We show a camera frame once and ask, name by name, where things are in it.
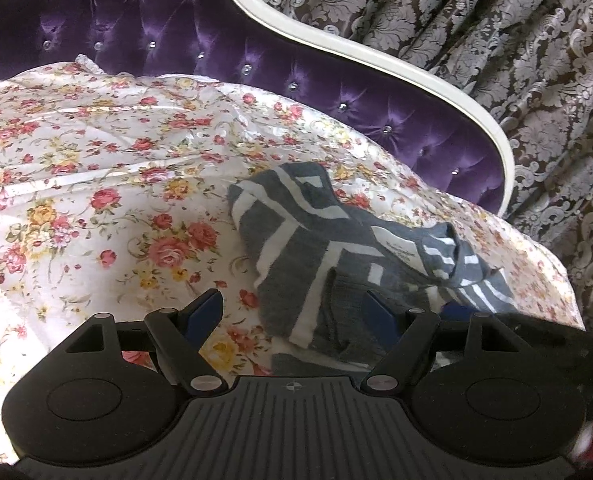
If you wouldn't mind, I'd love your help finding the purple tufted sofa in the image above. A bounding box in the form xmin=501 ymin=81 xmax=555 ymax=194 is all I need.
xmin=0 ymin=0 xmax=516 ymax=221

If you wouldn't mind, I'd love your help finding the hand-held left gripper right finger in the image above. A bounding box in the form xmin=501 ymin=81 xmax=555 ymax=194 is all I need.
xmin=361 ymin=289 xmax=520 ymax=395

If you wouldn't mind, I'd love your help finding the floral blanket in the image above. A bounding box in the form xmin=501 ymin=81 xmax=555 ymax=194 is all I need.
xmin=0 ymin=55 xmax=585 ymax=461

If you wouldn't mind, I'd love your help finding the brown damask curtain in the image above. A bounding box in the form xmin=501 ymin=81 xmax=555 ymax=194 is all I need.
xmin=239 ymin=0 xmax=593 ymax=342

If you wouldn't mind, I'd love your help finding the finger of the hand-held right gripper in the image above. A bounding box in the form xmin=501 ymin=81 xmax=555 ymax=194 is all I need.
xmin=439 ymin=301 xmax=473 ymax=322
xmin=497 ymin=311 xmax=593 ymax=413

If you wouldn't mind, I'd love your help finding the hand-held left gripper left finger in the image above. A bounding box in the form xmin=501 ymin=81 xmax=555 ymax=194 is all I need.
xmin=69 ymin=289 xmax=224 ymax=395

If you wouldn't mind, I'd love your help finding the grey white striped garment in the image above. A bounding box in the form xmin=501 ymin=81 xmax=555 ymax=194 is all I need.
xmin=226 ymin=162 xmax=517 ymax=377

